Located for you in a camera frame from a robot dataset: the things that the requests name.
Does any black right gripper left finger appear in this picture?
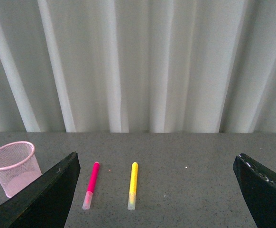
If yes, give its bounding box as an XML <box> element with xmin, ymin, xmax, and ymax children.
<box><xmin>0</xmin><ymin>152</ymin><xmax>81</xmax><ymax>228</ymax></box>

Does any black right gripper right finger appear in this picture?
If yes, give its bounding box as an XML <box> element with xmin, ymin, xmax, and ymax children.
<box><xmin>233</xmin><ymin>153</ymin><xmax>276</xmax><ymax>228</ymax></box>

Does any pink highlighter pen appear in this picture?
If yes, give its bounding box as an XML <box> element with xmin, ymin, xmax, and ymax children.
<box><xmin>82</xmin><ymin>161</ymin><xmax>100</xmax><ymax>210</ymax></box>

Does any pink mesh pen cup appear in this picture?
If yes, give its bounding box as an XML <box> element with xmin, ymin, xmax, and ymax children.
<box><xmin>0</xmin><ymin>141</ymin><xmax>42</xmax><ymax>198</ymax></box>

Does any yellow highlighter pen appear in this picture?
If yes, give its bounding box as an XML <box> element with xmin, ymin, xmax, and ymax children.
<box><xmin>128</xmin><ymin>162</ymin><xmax>138</xmax><ymax>210</ymax></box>

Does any white pleated curtain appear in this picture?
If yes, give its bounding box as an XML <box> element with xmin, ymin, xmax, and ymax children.
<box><xmin>0</xmin><ymin>0</ymin><xmax>276</xmax><ymax>133</ymax></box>

